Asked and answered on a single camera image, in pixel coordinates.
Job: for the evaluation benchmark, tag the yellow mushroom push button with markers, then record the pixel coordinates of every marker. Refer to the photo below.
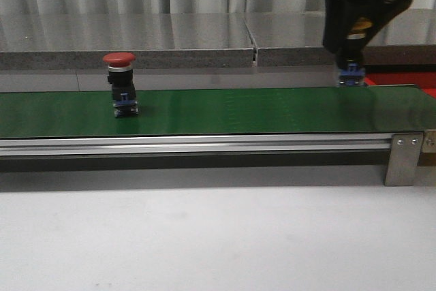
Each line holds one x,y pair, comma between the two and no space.
352,62

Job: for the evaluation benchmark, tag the red mushroom push button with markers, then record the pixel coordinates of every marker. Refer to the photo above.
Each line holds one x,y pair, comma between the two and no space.
120,76

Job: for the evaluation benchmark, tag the right grey stone shelf slab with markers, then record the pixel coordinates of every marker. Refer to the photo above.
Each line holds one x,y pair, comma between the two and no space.
295,39

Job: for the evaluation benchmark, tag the grey stone shelf slab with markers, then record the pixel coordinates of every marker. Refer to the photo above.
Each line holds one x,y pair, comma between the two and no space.
79,41
295,39

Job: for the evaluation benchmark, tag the red plastic tray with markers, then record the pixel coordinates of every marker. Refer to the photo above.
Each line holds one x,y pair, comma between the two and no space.
425,81

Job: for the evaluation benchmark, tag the green conveyor belt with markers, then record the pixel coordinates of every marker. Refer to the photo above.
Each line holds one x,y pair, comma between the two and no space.
220,111

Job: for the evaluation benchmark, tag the left grey stone shelf slab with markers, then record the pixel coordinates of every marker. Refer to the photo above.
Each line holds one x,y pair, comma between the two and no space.
79,41

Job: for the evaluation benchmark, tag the aluminium conveyor side rail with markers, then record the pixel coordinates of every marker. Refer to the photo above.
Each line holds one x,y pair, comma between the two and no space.
193,144

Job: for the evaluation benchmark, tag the steel end bracket plate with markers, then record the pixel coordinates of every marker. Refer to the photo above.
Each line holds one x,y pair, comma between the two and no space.
429,141

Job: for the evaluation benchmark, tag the steel conveyor support bracket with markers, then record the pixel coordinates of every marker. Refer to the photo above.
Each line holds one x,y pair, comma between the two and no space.
405,151

